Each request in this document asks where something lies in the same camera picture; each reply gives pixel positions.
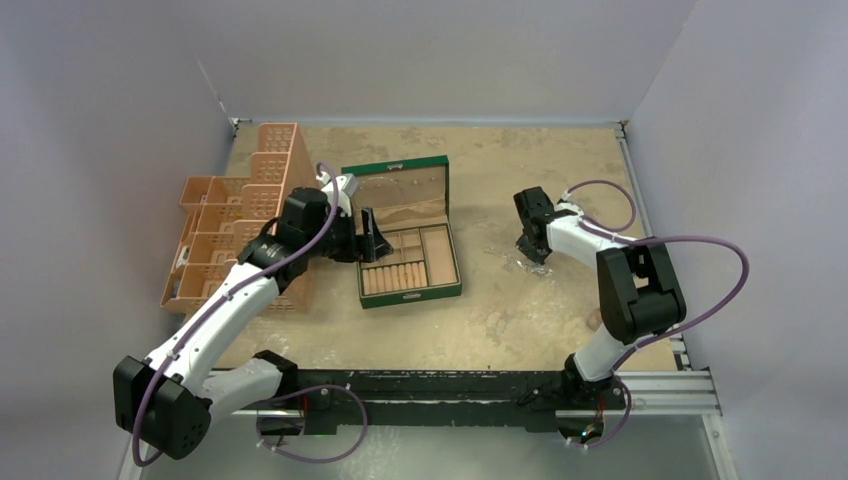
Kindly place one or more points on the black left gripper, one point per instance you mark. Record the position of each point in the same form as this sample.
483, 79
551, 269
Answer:
367, 247

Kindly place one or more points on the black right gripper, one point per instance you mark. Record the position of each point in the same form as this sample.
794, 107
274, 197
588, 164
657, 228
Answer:
523, 245

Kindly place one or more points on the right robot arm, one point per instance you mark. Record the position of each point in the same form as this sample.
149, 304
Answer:
639, 293

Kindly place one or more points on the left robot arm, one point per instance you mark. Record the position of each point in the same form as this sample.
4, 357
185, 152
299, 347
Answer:
168, 401

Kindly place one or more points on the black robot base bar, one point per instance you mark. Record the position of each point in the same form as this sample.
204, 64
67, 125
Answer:
536, 401

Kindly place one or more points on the green jewelry box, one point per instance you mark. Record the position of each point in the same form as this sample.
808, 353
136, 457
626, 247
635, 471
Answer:
411, 202

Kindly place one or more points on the small pink object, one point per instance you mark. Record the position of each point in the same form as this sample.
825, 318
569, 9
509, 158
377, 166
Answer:
594, 320

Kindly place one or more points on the orange plastic tiered organizer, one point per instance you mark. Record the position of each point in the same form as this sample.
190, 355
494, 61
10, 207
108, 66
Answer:
225, 212

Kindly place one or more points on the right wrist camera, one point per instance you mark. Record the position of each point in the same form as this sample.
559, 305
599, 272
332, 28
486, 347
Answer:
566, 204

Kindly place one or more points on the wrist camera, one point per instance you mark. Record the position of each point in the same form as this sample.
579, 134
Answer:
566, 204
344, 185

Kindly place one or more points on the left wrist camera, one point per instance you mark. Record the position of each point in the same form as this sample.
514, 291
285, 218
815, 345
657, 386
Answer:
344, 185

